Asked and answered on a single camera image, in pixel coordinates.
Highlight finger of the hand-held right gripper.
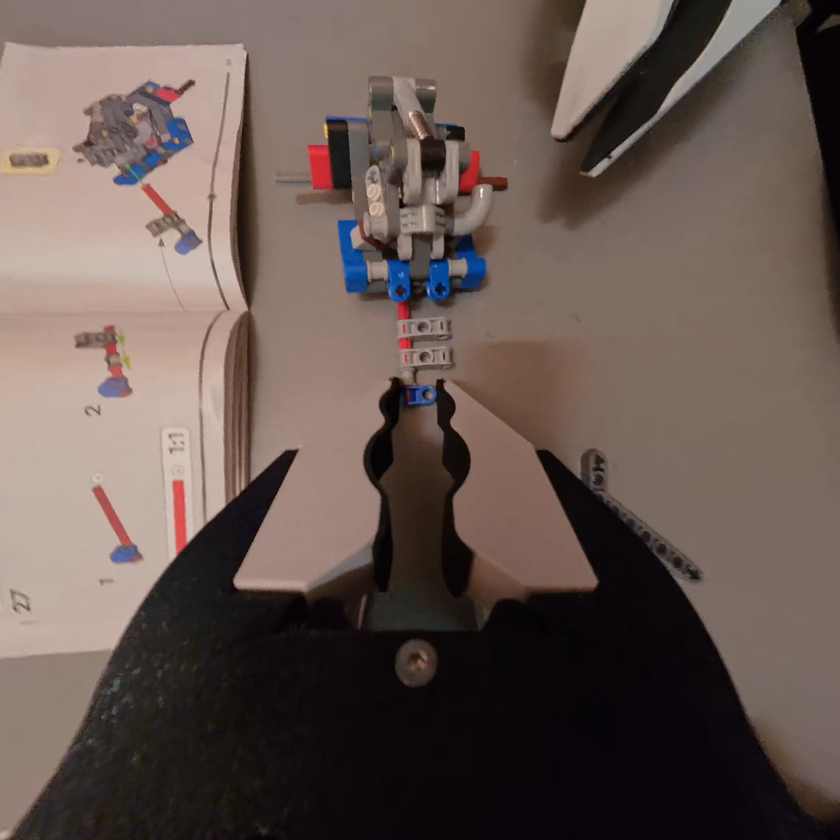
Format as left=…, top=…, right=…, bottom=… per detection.
left=550, top=0, right=680, bottom=142
left=579, top=0, right=788, bottom=179

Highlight dark grey lego beam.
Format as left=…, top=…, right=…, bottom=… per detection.
left=581, top=449, right=702, bottom=581

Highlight grey and blue lego model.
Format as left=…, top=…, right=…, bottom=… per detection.
left=276, top=74, right=509, bottom=303

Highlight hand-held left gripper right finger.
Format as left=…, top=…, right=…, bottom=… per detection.
left=436, top=377, right=601, bottom=624

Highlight lego instruction booklet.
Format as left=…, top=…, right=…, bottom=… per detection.
left=0, top=42, right=253, bottom=657

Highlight red lego axle assembly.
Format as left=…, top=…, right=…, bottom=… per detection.
left=395, top=298, right=454, bottom=408

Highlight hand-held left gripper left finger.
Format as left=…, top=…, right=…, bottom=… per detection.
left=233, top=377, right=401, bottom=627

